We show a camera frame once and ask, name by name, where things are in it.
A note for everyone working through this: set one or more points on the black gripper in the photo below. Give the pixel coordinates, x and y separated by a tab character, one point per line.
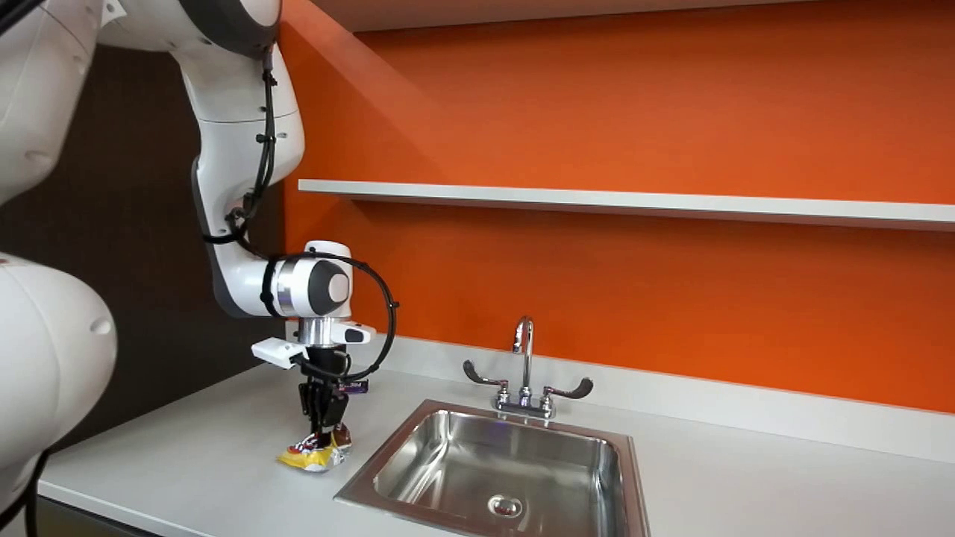
326	366

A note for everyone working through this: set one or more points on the orange yellow chips packet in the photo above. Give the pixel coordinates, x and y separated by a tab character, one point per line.
311	457

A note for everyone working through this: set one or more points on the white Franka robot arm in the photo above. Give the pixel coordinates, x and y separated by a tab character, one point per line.
233	129

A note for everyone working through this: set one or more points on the stainless steel sink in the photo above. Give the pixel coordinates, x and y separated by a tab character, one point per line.
479	468

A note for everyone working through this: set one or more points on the metal sink drain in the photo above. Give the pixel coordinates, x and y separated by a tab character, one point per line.
505	505

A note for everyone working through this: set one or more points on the dark wood cabinet panel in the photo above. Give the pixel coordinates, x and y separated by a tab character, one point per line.
138	271

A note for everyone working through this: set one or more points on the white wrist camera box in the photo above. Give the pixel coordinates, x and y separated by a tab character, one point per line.
285	350

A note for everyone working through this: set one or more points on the long white wall shelf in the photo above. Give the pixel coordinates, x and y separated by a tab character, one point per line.
645	201

